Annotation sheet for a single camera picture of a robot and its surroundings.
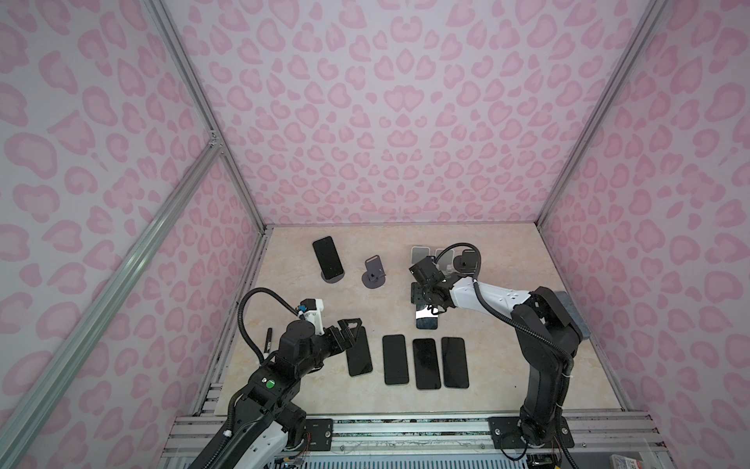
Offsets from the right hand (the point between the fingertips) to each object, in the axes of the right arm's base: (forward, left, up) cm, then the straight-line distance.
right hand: (423, 293), depth 96 cm
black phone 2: (-8, 0, -1) cm, 8 cm away
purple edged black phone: (-21, -8, -4) cm, 23 cm away
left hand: (-18, +20, +13) cm, 30 cm away
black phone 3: (-20, +20, -3) cm, 28 cm away
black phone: (+9, +32, +6) cm, 33 cm away
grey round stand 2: (+6, +16, +1) cm, 17 cm away
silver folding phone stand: (+2, -6, +15) cm, 16 cm away
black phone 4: (-21, +9, -3) cm, 23 cm away
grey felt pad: (-6, -48, -3) cm, 48 cm away
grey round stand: (+5, +30, 0) cm, 31 cm away
